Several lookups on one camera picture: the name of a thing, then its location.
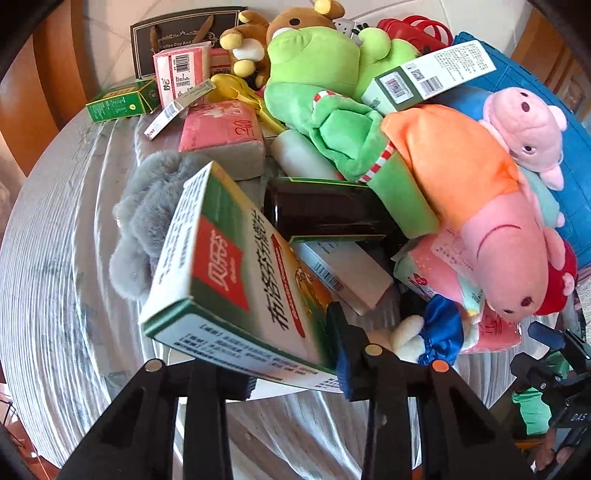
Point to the brown syrup bottle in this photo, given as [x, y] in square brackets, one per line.
[304, 210]

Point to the green frog plush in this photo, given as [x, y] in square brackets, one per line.
[317, 78]

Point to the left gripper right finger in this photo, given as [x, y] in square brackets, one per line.
[460, 438]

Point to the pig plush teal shirt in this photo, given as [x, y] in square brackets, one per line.
[531, 131]

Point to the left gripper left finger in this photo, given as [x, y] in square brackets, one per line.
[134, 437]

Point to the pink grey tissue pack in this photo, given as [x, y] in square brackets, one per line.
[228, 132]

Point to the dark framed picture box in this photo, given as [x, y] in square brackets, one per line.
[153, 35]

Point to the slim white grey box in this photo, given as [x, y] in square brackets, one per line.
[178, 105]

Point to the red toy suitcase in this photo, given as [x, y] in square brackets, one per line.
[425, 34]

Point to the grey furry plush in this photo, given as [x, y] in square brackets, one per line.
[144, 214]

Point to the pig plush orange dress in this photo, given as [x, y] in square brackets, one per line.
[479, 192]

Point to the brown bear plush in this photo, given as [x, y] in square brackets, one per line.
[247, 43]

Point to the small green box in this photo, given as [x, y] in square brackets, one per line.
[136, 98]

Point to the green orange medicine box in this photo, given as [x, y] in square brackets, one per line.
[229, 290]

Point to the white plastic bottle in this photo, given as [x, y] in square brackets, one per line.
[299, 158]

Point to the white plush blue bow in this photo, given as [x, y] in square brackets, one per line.
[444, 331]

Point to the white green long box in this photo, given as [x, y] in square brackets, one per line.
[419, 80]

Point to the pastel tissue pack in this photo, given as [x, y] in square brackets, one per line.
[438, 264]

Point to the pink white barcode box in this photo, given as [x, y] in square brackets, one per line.
[179, 69]

